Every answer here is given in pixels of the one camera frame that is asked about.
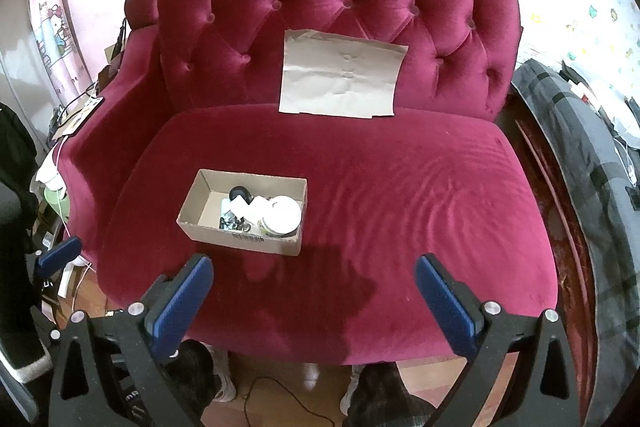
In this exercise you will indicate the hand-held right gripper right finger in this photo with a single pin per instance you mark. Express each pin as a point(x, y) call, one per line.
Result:
point(445, 307)

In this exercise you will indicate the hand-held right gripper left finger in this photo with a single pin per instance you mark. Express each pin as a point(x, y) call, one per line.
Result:
point(180, 307)

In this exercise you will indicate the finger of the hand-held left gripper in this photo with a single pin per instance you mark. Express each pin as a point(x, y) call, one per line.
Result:
point(57, 254)

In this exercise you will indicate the cardboard box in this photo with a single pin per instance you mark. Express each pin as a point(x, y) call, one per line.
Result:
point(240, 244)

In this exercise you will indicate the black glossy ball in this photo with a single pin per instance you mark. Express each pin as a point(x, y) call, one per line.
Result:
point(239, 193)

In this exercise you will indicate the small white charger plug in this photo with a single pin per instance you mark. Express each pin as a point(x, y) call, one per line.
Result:
point(262, 206)

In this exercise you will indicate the cotton swab container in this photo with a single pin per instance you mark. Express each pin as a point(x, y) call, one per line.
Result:
point(282, 214)

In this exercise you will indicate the light green bottle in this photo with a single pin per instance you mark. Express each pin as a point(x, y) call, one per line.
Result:
point(55, 197)

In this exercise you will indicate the person's left leg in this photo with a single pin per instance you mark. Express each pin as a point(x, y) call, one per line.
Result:
point(195, 372)

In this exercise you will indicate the person's leg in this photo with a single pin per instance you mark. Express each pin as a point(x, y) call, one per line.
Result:
point(385, 397)
point(195, 372)

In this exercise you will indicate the person's right leg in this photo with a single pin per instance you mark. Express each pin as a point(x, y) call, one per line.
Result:
point(385, 397)

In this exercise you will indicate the black jacket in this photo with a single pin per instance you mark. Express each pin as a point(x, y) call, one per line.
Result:
point(15, 142)

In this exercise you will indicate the beige card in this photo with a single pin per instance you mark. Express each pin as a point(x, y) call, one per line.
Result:
point(85, 114)

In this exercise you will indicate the red velvet sofa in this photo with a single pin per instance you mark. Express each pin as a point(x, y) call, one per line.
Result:
point(350, 182)

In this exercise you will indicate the brown carton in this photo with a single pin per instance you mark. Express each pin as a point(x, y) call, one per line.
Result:
point(111, 67)

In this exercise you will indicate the grey plaid blanket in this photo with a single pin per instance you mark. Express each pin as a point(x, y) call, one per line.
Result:
point(575, 157)

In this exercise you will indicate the cartoon print curtain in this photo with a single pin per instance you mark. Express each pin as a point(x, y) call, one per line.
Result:
point(52, 32)

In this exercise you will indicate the brown paper sheet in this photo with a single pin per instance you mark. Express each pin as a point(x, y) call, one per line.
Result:
point(340, 77)

